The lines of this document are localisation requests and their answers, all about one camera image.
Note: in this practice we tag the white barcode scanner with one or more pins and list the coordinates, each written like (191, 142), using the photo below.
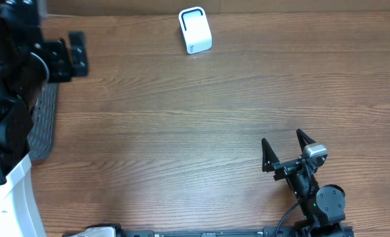
(195, 30)

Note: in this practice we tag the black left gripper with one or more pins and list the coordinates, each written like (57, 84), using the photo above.
(60, 68)

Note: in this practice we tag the grey plastic mesh basket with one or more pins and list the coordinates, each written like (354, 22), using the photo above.
(41, 137)

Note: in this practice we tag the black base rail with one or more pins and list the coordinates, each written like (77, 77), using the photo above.
(116, 230)

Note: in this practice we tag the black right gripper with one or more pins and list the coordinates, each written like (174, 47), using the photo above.
(269, 158)

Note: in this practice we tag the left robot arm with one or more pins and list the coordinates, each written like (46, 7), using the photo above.
(28, 63)

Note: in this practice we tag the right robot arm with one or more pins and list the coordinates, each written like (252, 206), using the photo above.
(323, 207)

